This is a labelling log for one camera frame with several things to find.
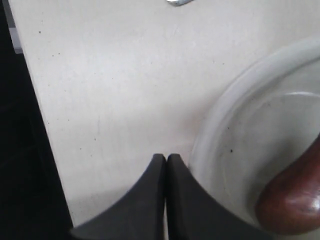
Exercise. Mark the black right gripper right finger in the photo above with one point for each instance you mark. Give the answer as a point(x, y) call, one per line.
point(192, 214)

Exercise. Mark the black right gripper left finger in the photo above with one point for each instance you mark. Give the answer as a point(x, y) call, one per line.
point(138, 215)

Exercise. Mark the dark red wooden spoon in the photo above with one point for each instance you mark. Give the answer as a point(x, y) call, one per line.
point(290, 203)

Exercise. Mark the white floral ceramic bowl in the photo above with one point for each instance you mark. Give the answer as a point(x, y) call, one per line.
point(264, 120)

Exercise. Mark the silver fork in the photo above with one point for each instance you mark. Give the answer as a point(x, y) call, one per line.
point(178, 3)

